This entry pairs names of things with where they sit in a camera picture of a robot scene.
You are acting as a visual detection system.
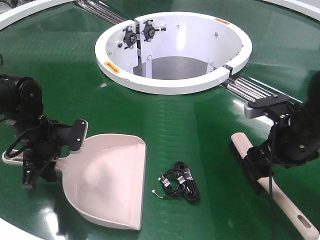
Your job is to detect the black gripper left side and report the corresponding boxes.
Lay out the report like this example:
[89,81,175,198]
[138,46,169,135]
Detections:
[21,114,72,190]

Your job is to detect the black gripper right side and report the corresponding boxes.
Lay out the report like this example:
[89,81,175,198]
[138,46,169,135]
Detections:
[241,109,320,183]

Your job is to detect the beige hand brush black bristles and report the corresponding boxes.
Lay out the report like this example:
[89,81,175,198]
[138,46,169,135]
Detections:
[230,132,320,240]

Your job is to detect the beige plastic dustpan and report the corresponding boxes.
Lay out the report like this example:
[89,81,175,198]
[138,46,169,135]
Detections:
[1,133,147,231]

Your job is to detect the thick black cable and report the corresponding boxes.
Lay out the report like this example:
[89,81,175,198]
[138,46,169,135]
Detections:
[173,160,200,203]

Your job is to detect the thin black wire harness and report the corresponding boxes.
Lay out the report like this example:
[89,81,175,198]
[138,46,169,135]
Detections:
[151,169,187,200]

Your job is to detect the steel roller strip right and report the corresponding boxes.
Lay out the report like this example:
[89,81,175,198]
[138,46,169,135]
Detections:
[220,77,303,104]

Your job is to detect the steel roller strip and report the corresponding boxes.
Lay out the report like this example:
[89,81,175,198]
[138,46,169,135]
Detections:
[73,0,126,25]
[220,77,303,104]

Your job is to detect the white outer rim top left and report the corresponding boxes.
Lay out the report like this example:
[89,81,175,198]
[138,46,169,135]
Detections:
[0,0,72,30]

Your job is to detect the left black flange bearing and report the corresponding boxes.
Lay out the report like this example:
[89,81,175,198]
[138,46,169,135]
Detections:
[123,26,137,50]

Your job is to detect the black flange bearing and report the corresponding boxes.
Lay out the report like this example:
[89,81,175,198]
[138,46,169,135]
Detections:
[142,19,167,42]
[123,26,137,50]

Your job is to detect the right black flange bearing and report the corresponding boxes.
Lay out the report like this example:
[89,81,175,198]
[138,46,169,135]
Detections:
[142,19,167,42]

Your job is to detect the steel roller strip top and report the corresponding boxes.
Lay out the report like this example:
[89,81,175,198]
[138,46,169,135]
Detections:
[73,0,126,25]

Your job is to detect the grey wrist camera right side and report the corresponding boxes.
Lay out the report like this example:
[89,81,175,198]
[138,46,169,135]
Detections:
[244,93,295,122]

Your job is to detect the white central conveyor ring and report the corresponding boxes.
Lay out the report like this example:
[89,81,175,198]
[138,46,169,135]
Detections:
[94,11,253,96]

